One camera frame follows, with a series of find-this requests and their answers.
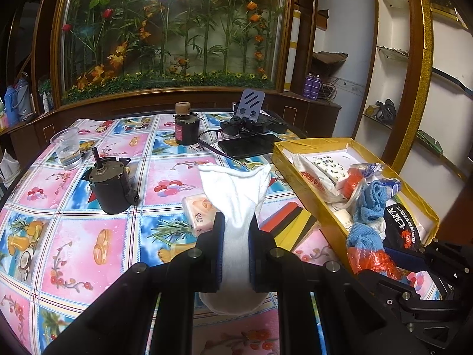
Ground black smartphone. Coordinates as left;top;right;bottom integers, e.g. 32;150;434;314
218;134;281;159

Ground white rolled poster tube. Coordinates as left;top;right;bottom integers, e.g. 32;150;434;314
283;9;301;91

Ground black sanitary pad packet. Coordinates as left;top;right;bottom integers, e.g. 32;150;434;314
383;203;421;251

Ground black electric motor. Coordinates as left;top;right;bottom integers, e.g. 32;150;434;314
81;148;140;215

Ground white red plastic bag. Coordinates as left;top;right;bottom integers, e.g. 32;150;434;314
293;154;349;204

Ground purple spray bottles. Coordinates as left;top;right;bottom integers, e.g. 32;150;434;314
303;73;322;100

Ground blue thermos jug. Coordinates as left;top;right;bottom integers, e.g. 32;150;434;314
4;78;34;127

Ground black camera pouch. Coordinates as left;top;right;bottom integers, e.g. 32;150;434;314
221;114;288;136

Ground blue towel cloth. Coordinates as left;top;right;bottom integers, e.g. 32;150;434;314
346;179;402;252

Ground yellow cardboard box tray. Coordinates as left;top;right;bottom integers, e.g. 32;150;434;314
273;138;440;268

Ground flower bamboo wall mural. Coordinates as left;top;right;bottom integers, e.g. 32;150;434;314
60;0;285;104

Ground colourful patterned tablecloth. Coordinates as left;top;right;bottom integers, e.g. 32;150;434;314
0;112;443;355

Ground black eyeglasses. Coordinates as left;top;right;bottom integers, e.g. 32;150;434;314
197;129;228;157

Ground pink tissue packet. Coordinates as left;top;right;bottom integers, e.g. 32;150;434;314
182;194;217;237

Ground clear plastic cup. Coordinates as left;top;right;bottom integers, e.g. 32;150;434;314
50;127;82;171

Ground purple phone stand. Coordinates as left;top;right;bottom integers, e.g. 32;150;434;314
235;88;265;122

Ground dark ink bottle cork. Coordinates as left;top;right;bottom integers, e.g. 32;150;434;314
174;102;201;146

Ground white sock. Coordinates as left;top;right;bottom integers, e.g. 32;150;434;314
199;164;271;316

